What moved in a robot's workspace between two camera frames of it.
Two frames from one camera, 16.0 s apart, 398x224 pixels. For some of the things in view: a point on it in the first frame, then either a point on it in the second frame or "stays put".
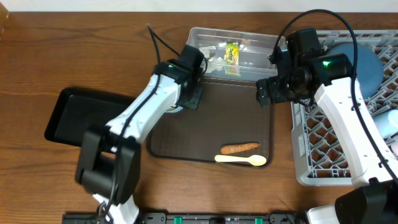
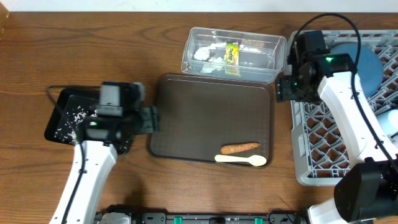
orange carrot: (236, 148) stays put
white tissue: (206, 51) → (216, 63)
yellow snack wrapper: (231, 59) stays put
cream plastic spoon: (257, 160) stays put
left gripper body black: (191, 99) → (148, 123)
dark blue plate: (369, 68) stays put
